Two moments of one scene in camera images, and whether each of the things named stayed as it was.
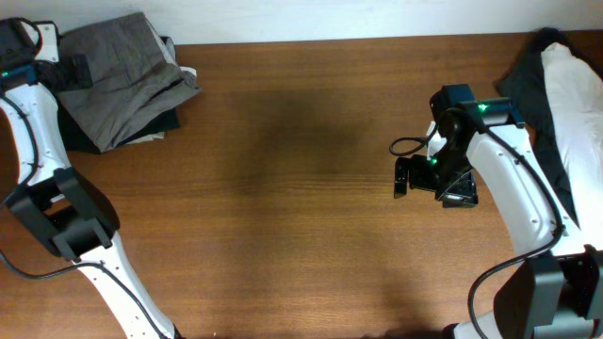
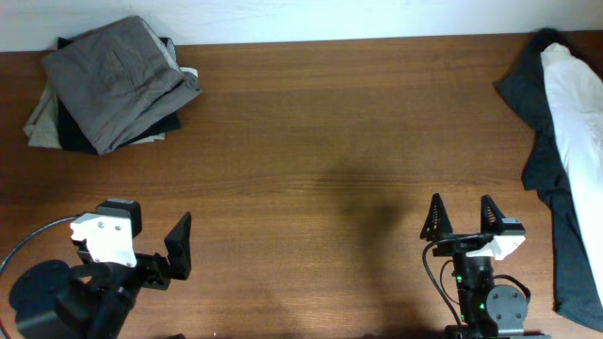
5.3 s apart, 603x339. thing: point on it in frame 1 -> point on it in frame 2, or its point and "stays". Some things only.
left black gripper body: (72, 72) -> (157, 269)
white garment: (576, 95) stays
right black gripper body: (421, 178) -> (464, 245)
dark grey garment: (524, 84) stays
